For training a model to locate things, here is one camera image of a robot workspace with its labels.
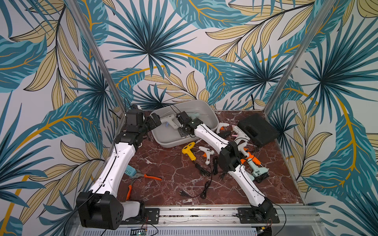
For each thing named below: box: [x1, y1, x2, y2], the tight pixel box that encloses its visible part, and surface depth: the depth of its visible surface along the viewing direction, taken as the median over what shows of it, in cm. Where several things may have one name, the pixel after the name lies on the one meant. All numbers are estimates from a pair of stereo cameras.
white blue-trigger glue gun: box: [159, 114, 180, 130], surface depth 111 cm
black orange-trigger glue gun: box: [217, 129, 232, 139], surface depth 105 cm
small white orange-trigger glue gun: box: [216, 122, 230, 134], surface depth 111 cm
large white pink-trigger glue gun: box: [231, 125, 251, 151], surface depth 104 cm
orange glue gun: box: [240, 151, 264, 168], surface depth 93 cm
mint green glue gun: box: [188, 112, 200, 120], surface depth 115 cm
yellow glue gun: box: [181, 141, 197, 162], surface depth 97 cm
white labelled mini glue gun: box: [198, 146, 215, 165], surface depth 96 cm
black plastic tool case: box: [237, 113, 280, 148], surface depth 104 cm
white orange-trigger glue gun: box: [237, 142, 250, 158], surface depth 97 cm
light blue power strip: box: [124, 164, 137, 177], surface depth 87 cm
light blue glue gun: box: [245, 157, 270, 181], surface depth 90 cm
